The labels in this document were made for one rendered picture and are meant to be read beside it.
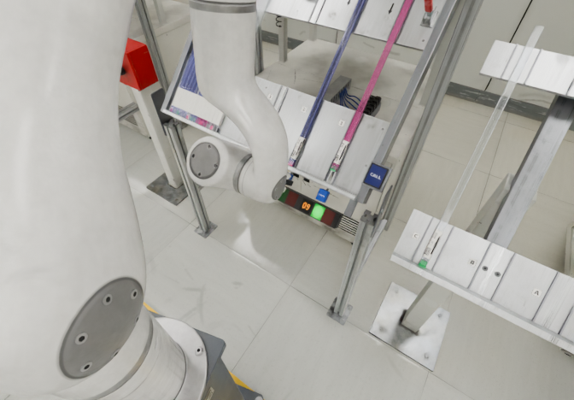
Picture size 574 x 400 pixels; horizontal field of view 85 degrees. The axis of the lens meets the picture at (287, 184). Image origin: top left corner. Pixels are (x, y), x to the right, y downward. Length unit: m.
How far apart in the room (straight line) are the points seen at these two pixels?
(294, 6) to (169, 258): 1.16
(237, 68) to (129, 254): 0.30
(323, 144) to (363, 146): 0.10
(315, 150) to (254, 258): 0.80
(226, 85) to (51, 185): 0.29
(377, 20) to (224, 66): 0.52
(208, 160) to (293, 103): 0.41
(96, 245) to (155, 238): 1.42
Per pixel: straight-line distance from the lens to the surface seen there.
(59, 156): 0.26
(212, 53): 0.47
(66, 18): 0.27
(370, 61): 1.60
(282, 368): 1.33
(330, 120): 0.83
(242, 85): 0.48
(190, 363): 0.63
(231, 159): 0.52
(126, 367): 0.44
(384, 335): 1.40
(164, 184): 1.89
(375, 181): 0.73
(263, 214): 1.64
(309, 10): 0.96
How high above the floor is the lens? 1.30
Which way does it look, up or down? 47 degrees down
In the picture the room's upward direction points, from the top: straight up
